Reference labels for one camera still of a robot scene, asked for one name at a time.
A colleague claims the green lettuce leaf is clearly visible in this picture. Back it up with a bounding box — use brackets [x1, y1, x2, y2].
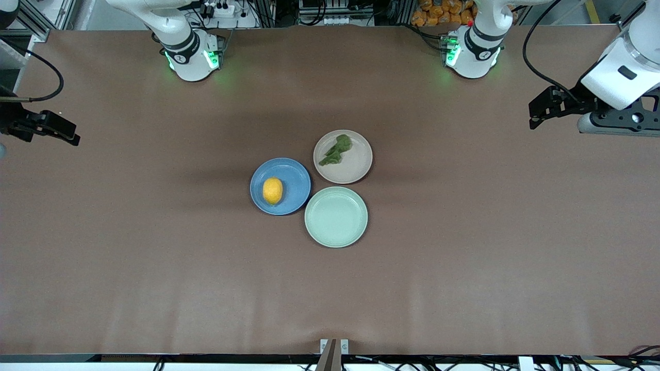
[318, 134, 354, 166]

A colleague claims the yellow lemon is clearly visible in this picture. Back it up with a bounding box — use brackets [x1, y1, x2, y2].
[262, 177, 284, 206]

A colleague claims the orange snack packets bag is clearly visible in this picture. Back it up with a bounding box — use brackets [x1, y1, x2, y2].
[411, 0, 477, 26]

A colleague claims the brown table cover mat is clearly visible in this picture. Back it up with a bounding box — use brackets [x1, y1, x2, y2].
[0, 25, 660, 357]

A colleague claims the beige round plate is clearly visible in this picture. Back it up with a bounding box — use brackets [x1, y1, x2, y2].
[313, 129, 373, 184]

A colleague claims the white power strip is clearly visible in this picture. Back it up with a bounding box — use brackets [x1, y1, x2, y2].
[199, 0, 243, 19]
[308, 14, 356, 25]

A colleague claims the light green round plate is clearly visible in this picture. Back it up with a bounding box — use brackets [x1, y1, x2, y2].
[304, 186, 369, 248]

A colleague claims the blue round plate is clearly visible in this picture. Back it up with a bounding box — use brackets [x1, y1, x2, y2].
[250, 158, 311, 215]

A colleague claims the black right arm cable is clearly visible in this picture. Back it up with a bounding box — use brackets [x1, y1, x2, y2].
[20, 46, 65, 103]

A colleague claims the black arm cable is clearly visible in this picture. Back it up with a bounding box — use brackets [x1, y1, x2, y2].
[20, 46, 65, 103]
[522, 0, 584, 102]

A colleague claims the aluminium frame profile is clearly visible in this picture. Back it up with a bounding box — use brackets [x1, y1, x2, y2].
[610, 0, 660, 36]
[0, 0, 51, 43]

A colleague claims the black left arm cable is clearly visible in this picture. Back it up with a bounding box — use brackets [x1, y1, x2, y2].
[522, 0, 584, 102]

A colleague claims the silver metal bracket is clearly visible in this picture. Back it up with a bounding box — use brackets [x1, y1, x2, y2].
[320, 339, 350, 356]

